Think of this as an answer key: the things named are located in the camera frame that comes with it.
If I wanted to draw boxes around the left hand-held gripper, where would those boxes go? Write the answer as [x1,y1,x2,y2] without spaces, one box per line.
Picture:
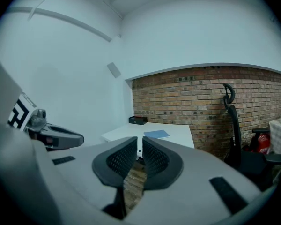
[7,92,85,150]

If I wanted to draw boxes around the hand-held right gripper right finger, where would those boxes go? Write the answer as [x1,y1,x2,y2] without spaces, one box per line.
[128,136,271,225]

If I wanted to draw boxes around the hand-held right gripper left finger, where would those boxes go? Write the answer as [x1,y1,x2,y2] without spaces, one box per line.
[30,136,138,225]

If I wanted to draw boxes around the blue stationery notebook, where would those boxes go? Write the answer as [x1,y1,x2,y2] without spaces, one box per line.
[143,129,170,140]

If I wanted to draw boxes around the white desk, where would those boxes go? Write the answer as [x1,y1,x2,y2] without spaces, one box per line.
[100,122,195,161]

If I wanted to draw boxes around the black office chair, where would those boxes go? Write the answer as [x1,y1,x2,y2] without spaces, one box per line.
[222,83,281,192]

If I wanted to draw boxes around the black storage box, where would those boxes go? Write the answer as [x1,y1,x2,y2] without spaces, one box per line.
[128,116,148,126]

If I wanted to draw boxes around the red box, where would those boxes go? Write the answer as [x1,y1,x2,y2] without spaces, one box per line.
[254,135,271,155]

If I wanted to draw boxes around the table with checkered cloth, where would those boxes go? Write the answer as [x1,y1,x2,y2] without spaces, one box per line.
[268,119,281,155]

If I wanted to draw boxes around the white wall panel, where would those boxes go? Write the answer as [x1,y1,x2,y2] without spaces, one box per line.
[106,62,122,78]

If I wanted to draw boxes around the white wall conduit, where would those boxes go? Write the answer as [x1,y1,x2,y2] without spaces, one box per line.
[4,6,113,42]

